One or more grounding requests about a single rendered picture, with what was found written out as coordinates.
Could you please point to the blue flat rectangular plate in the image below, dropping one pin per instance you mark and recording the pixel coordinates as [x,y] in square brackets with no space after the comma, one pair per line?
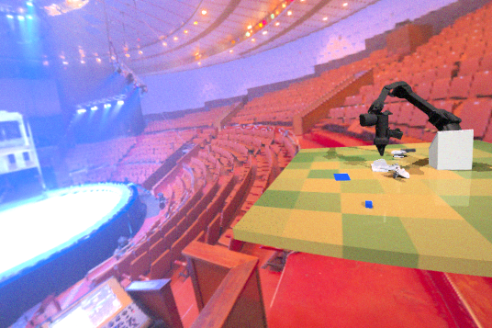
[341,177]

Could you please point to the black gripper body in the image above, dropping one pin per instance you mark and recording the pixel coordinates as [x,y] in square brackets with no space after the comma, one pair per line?
[380,134]

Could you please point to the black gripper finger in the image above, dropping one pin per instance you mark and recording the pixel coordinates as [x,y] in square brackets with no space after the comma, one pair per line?
[381,148]

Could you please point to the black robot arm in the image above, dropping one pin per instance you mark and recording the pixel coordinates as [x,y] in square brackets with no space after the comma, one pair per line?
[440,118]

